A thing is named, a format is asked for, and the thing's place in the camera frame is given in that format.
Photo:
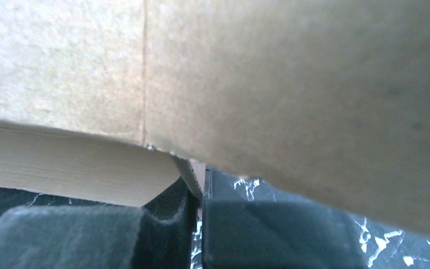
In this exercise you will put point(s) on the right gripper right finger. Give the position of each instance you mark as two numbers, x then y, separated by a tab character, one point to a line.
247	223

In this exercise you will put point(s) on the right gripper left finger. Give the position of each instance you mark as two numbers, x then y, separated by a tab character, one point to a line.
157	235

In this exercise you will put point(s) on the brown cardboard box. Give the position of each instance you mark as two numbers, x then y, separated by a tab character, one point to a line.
329	99

